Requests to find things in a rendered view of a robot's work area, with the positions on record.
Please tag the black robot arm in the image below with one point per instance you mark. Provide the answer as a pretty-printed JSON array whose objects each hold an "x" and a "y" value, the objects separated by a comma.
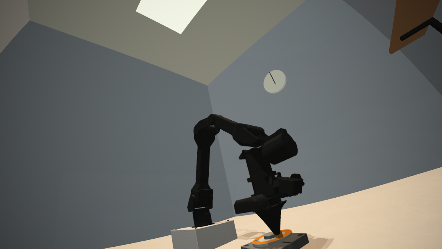
[{"x": 274, "y": 149}]

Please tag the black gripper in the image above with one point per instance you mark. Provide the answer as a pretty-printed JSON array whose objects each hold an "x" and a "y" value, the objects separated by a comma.
[{"x": 267, "y": 207}]

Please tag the orange round plate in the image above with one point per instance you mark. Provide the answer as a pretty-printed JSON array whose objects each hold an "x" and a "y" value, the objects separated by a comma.
[{"x": 261, "y": 242}]

